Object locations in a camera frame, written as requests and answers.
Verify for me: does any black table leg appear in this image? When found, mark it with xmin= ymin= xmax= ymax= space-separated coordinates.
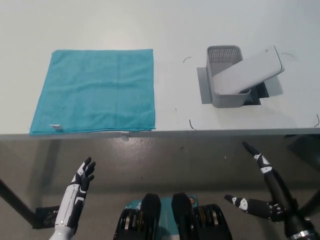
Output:
xmin=0 ymin=177 xmax=36 ymax=223

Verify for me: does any white and black left hand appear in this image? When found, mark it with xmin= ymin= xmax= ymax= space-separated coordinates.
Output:
xmin=54 ymin=156 xmax=97 ymax=229

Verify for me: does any small grey perforated basket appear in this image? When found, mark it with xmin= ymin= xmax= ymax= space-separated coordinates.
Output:
xmin=206 ymin=45 xmax=252 ymax=109

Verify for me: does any white calculator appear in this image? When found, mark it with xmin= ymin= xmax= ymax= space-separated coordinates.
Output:
xmin=212 ymin=44 xmax=286 ymax=95

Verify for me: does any teal towel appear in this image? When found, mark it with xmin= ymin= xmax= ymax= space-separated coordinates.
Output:
xmin=29 ymin=48 xmax=157 ymax=136

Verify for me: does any black and teal robot body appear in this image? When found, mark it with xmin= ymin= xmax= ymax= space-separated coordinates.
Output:
xmin=112 ymin=192 xmax=235 ymax=240

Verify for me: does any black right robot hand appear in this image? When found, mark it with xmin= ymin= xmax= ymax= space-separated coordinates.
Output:
xmin=224 ymin=141 xmax=313 ymax=238

